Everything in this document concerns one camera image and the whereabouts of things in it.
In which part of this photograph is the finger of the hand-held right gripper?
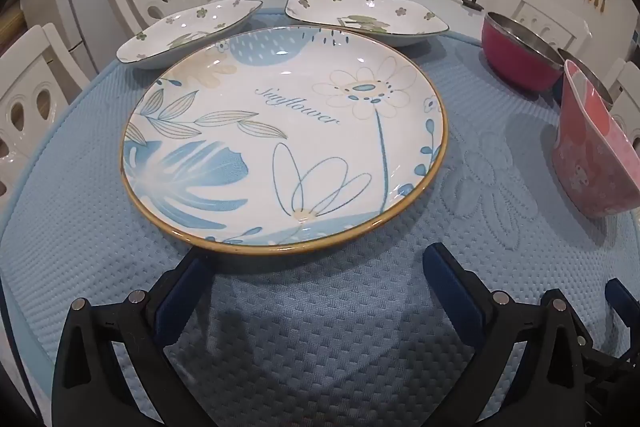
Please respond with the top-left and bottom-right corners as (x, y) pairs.
(582, 278), (640, 427)

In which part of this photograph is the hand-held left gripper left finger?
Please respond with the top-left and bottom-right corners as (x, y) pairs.
(51, 249), (218, 427)

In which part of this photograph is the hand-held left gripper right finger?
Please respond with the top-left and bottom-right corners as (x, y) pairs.
(422, 243), (593, 427)

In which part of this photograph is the pink cartoon bowl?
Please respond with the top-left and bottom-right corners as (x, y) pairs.
(551, 59), (640, 219)

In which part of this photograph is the round blue floral plate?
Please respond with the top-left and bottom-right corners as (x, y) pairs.
(119, 27), (448, 256)

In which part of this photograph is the blue steel bowl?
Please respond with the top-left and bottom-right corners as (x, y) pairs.
(552, 48), (615, 110)

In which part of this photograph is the magenta steel bowl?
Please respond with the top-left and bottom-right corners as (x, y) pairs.
(481, 11), (567, 94)

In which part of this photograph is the green flower square plate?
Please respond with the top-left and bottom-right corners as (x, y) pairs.
(285, 0), (450, 49)
(116, 0), (264, 70)

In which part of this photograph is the light blue quilted mat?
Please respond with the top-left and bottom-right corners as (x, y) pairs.
(0, 7), (640, 427)

